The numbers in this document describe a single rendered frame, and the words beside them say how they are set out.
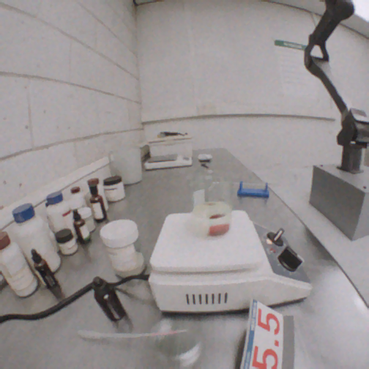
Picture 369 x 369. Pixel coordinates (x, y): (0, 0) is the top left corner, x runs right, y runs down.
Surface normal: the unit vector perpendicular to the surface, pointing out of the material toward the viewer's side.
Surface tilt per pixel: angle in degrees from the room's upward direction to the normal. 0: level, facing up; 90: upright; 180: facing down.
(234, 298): 90
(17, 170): 90
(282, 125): 90
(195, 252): 0
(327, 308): 0
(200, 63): 90
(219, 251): 0
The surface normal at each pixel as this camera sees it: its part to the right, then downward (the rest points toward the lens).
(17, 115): 0.99, -0.07
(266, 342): 0.54, -0.72
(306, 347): -0.09, -0.95
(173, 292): -0.09, 0.31
